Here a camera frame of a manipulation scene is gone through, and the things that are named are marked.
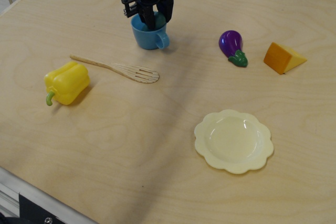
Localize black corner bracket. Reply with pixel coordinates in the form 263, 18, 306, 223
19, 194, 65, 224

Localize yellow toy bell pepper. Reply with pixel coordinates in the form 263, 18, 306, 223
44, 61, 90, 106

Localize wooden slotted spatula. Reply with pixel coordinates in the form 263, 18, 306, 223
70, 55, 160, 84

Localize blue plastic cup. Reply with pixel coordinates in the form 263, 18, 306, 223
131, 14, 170, 50

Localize aluminium table frame rail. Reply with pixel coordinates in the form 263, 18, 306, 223
1, 168, 95, 223

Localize green toy cucumber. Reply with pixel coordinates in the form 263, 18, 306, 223
142, 12, 166, 31

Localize pale yellow scalloped plate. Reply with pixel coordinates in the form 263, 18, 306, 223
194, 109, 274, 175

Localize purple toy eggplant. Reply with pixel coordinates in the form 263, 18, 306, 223
218, 30, 248, 67

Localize orange toy cheese wedge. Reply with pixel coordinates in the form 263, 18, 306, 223
264, 42, 307, 74

